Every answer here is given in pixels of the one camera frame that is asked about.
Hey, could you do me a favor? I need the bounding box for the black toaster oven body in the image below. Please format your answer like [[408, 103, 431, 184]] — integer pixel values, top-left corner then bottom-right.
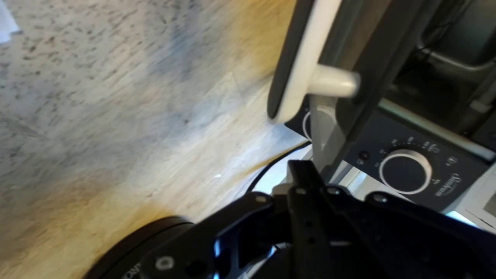
[[284, 0, 496, 235]]

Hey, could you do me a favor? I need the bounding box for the white oven door handle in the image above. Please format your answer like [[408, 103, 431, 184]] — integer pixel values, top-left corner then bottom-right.
[[267, 0, 362, 125]]

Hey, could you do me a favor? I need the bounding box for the black kettle power cord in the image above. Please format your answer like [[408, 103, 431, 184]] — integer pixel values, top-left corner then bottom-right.
[[242, 142, 315, 199]]

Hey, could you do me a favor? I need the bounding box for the black glass oven door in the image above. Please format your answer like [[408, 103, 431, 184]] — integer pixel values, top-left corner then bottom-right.
[[289, 0, 442, 182]]

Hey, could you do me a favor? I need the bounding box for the white paper napkin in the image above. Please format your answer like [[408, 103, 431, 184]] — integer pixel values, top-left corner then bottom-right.
[[0, 0, 22, 44]]

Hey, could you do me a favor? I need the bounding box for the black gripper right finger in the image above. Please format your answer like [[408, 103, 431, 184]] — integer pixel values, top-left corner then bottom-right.
[[331, 187, 496, 279]]

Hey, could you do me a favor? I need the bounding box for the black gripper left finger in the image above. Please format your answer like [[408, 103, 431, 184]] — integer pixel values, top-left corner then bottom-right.
[[287, 160, 346, 279]]

